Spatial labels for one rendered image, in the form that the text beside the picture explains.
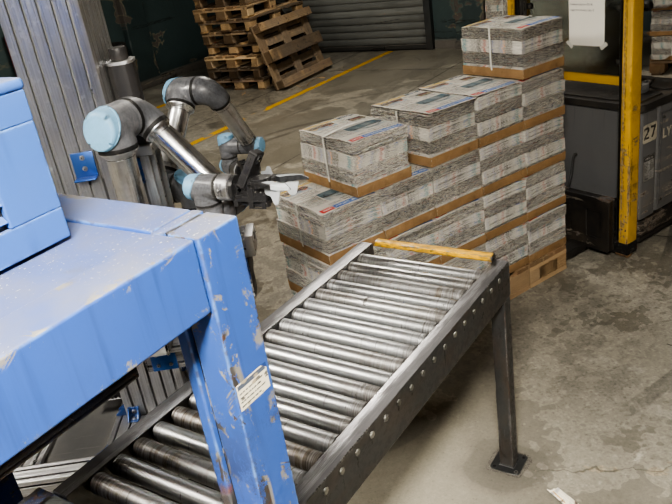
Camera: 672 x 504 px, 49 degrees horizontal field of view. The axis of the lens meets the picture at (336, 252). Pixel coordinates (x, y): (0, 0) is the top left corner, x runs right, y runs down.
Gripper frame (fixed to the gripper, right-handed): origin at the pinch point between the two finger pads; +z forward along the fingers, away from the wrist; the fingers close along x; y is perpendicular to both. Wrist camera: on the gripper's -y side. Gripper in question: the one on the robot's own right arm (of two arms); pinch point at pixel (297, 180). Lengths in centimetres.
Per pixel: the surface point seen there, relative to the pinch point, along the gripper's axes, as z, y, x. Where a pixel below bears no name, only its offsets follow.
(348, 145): -22, 9, -88
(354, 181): -21, 23, -88
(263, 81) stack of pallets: -368, 42, -639
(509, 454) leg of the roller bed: 45, 112, -52
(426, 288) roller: 25, 41, -29
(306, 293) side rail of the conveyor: -11.5, 41.6, -19.8
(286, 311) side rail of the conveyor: -13.0, 42.9, -8.5
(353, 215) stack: -22, 37, -87
